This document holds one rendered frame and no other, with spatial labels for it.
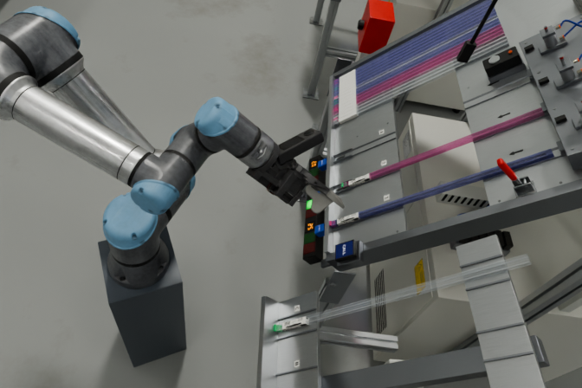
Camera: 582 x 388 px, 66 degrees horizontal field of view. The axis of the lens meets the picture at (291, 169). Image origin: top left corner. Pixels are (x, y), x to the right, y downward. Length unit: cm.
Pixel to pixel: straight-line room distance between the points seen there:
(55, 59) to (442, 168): 113
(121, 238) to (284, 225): 105
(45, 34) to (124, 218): 41
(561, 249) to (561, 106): 66
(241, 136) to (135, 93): 166
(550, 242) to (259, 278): 103
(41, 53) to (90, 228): 108
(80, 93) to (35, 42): 13
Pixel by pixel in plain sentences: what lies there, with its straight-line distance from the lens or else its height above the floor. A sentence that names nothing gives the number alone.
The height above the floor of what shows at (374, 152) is 81.
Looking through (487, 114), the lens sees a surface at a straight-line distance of 111.
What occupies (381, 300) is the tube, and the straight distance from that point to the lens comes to 85.
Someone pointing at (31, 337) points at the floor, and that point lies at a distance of 183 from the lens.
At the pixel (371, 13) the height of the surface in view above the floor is 78.
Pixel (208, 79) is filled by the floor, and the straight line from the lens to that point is 255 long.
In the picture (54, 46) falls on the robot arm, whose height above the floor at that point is 104.
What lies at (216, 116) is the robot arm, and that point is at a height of 107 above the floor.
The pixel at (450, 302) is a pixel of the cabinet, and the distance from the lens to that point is 129.
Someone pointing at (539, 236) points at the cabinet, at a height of 62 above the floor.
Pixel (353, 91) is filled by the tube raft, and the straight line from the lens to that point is 140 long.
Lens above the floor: 165
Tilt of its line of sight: 50 degrees down
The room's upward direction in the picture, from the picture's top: 14 degrees clockwise
